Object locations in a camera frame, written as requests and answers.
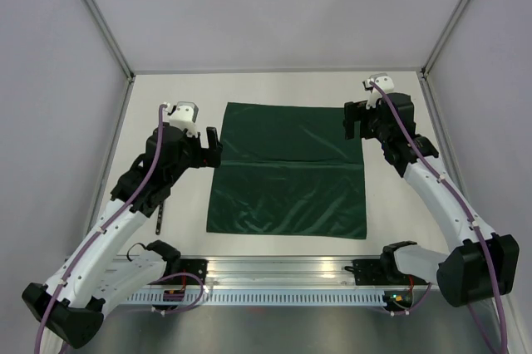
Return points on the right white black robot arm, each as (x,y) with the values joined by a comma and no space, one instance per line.
(480,263)

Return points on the right aluminium frame post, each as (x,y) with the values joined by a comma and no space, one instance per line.
(451,24)

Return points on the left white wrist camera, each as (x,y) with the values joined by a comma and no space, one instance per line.
(182,116)

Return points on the aluminium frame post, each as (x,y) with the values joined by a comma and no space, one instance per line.
(108,37)
(451,24)

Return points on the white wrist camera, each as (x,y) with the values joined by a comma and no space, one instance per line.
(182,116)
(376,84)

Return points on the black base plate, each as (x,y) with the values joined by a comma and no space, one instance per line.
(367,272)
(196,266)

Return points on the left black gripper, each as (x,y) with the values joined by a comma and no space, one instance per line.
(207,157)

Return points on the white slotted cable duct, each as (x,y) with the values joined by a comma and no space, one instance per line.
(261,298)

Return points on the left aluminium frame post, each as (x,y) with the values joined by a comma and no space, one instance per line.
(108,37)

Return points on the dark green cloth napkin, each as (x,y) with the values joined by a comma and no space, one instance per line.
(288,170)

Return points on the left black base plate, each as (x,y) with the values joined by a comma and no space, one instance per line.
(196,266)

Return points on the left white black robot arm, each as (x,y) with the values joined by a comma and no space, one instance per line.
(74,302)

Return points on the silver fork with dark handle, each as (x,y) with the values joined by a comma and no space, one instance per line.
(159,220)

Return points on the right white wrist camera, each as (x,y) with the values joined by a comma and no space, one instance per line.
(376,84)

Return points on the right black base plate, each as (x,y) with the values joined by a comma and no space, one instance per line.
(367,272)

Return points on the aluminium mounting rail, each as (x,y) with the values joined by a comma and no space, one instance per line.
(274,271)

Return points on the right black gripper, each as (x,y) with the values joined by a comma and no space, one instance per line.
(357,111)

